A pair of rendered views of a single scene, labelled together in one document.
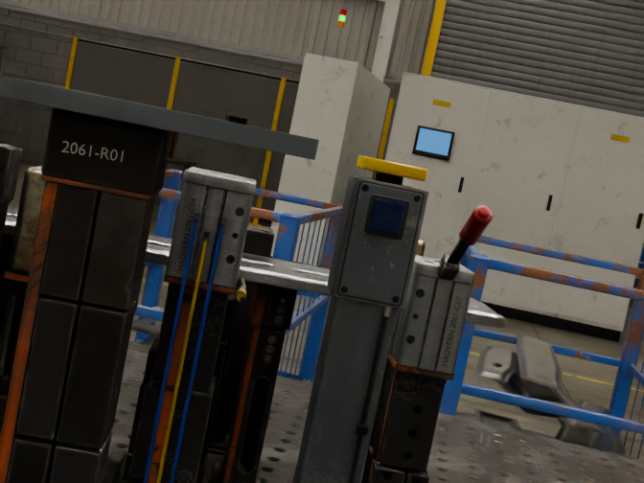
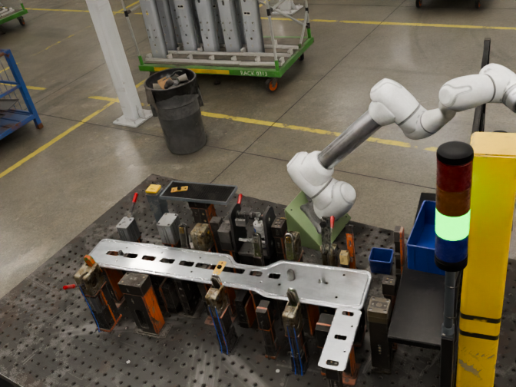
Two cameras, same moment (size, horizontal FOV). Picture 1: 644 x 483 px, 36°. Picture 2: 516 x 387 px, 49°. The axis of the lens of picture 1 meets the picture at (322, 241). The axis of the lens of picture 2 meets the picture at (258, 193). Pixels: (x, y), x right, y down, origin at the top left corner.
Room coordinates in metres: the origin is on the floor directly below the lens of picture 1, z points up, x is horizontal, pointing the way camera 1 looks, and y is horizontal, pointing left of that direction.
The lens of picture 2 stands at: (2.74, 1.69, 2.68)
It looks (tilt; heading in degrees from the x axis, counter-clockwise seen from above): 34 degrees down; 212
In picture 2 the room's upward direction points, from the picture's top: 11 degrees counter-clockwise
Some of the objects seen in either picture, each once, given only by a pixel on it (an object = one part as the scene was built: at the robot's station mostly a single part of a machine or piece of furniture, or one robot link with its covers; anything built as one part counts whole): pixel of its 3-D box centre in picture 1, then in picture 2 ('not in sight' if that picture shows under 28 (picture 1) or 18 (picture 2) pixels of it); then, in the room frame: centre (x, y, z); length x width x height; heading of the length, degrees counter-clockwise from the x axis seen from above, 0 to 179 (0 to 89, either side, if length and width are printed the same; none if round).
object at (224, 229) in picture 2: not in sight; (234, 256); (1.03, 0.42, 0.89); 0.13 x 0.11 x 0.38; 5
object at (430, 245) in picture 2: not in sight; (435, 236); (0.89, 1.34, 1.10); 0.30 x 0.17 x 0.13; 179
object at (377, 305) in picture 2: not in sight; (381, 336); (1.29, 1.21, 0.88); 0.08 x 0.08 x 0.36; 5
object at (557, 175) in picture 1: (515, 181); not in sight; (9.08, -1.63, 1.22); 2.40 x 0.54 x 2.45; 84
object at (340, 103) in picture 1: (335, 146); not in sight; (10.21, 0.05, 1.22); 2.40 x 0.54 x 2.45; 170
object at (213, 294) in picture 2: not in sight; (222, 318); (1.39, 0.54, 0.87); 0.12 x 0.09 x 0.35; 5
